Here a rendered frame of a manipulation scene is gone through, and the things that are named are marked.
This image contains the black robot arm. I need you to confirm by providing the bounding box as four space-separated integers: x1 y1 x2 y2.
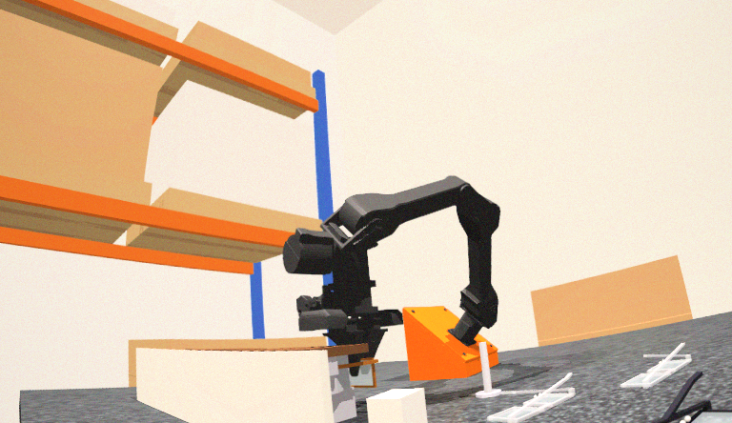
282 175 500 346

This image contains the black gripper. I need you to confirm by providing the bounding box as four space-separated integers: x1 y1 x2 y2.
298 273 403 364

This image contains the white post on round base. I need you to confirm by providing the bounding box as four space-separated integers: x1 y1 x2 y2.
476 342 501 398

